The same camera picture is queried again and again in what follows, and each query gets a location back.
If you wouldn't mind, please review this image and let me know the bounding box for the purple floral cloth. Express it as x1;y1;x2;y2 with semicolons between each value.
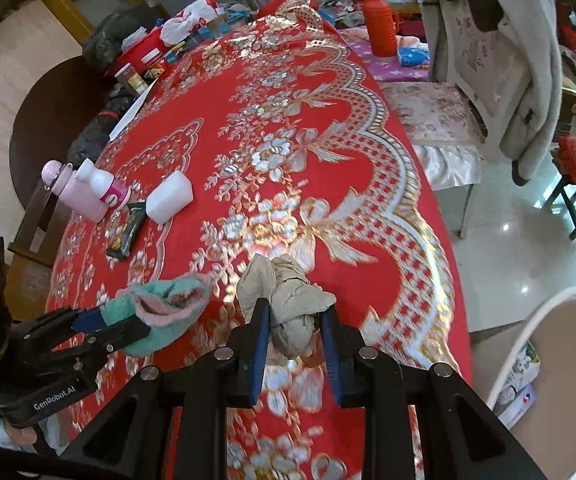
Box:
343;25;433;83

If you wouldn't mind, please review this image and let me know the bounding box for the white bottle with pink label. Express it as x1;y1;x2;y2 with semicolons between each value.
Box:
75;158;131;211

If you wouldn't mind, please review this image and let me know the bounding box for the blue plastic packet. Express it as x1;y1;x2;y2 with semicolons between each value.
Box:
398;46;431;67

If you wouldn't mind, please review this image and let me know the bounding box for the beige cloth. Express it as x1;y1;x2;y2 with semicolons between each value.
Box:
236;254;337;358

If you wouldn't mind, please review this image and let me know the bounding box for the grey fleece coat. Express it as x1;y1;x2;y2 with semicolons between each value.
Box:
420;0;563;186

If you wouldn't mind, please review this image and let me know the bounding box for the white and red plastic bag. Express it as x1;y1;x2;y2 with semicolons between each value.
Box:
160;0;221;45

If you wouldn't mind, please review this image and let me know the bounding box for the brown jar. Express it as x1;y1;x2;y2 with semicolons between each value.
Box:
118;62;147;96

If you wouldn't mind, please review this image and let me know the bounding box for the white tissue pack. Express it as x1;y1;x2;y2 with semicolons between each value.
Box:
145;170;195;222

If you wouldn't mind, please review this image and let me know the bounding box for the black snack packet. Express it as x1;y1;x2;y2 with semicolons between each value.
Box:
106;201;147;260

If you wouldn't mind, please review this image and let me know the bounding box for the white paper sheet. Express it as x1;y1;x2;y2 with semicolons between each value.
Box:
109;91;149;142

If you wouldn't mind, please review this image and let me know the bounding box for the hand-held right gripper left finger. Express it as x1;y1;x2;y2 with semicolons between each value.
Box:
60;297;271;480

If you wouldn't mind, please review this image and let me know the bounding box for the dark plastic bag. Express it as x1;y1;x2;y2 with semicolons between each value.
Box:
83;5;163;71

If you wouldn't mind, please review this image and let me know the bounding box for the wooden chair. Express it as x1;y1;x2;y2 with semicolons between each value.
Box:
8;180;69;268

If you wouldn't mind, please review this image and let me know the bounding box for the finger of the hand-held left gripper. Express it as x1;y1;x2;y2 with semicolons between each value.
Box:
48;320;151;376
10;309;106;349

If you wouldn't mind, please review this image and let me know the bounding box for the green sock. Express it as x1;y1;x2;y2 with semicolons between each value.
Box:
100;274;213;358

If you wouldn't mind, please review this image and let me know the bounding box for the dark round wooden table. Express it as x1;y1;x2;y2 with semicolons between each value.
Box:
10;55;114;221

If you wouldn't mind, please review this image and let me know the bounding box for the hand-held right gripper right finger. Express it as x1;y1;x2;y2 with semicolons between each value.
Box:
320;305;551;480

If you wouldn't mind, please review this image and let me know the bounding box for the person's left hand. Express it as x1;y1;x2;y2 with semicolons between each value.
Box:
0;407;39;455

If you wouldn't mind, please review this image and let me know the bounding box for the red plastic tray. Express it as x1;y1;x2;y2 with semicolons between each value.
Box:
103;27;169;78

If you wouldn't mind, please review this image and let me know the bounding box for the white trash bin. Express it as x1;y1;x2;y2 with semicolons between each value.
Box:
485;285;576;480

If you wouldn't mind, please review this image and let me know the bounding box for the red thermos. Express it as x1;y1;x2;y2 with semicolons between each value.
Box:
363;0;399;57

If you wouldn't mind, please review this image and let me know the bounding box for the black padded cloth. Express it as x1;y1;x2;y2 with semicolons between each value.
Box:
68;95;139;166

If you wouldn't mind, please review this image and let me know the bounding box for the red floral tablecloth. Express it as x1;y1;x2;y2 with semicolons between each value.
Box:
45;0;473;480

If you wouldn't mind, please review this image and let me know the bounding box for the floral upholstered chair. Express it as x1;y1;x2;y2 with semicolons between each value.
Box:
383;0;563;238

